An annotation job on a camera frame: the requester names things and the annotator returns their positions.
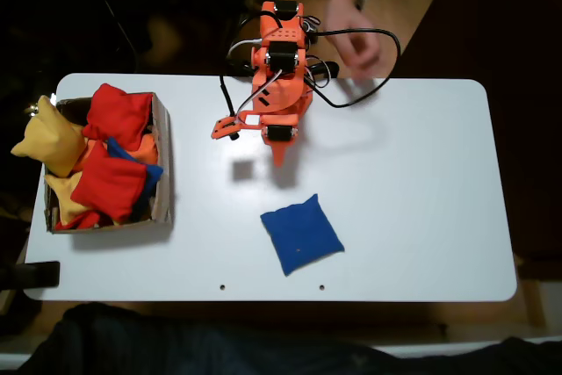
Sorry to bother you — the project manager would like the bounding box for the yellow bean bag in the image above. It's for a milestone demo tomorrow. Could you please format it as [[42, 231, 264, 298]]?
[[10, 94, 89, 178], [43, 170, 89, 227]]

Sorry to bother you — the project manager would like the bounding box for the white cable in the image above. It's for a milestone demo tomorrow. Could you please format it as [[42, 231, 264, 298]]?
[[226, 38, 264, 60]]

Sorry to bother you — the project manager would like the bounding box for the black table clamp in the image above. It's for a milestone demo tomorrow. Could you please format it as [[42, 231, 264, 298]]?
[[306, 58, 342, 89], [226, 61, 258, 78]]

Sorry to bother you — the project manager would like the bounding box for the orange bean bag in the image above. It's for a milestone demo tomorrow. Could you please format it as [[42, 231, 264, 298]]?
[[72, 131, 159, 173]]

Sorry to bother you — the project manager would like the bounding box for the red bean bag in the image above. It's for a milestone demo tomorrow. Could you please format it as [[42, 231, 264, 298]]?
[[69, 140, 148, 225], [54, 210, 115, 231], [82, 83, 155, 152]]

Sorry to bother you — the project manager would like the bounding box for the dark blue fabric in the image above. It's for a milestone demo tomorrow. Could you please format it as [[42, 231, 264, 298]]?
[[17, 302, 562, 375]]

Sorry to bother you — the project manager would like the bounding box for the blue bean bag with speck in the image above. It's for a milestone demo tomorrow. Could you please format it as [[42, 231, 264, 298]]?
[[259, 192, 346, 278]]

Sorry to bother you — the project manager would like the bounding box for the person's hand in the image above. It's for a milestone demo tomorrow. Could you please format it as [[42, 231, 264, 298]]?
[[325, 0, 383, 83]]

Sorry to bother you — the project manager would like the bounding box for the black bracket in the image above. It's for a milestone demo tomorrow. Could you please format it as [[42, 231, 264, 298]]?
[[0, 260, 61, 292]]

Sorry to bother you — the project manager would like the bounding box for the black camera cable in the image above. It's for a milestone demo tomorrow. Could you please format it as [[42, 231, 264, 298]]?
[[218, 9, 402, 130]]

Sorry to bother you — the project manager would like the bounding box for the orange gripper camera mount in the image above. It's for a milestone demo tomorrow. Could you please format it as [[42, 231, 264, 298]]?
[[210, 110, 264, 142]]

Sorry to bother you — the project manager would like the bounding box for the cardboard box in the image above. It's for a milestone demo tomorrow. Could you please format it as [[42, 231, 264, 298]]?
[[42, 91, 173, 235]]

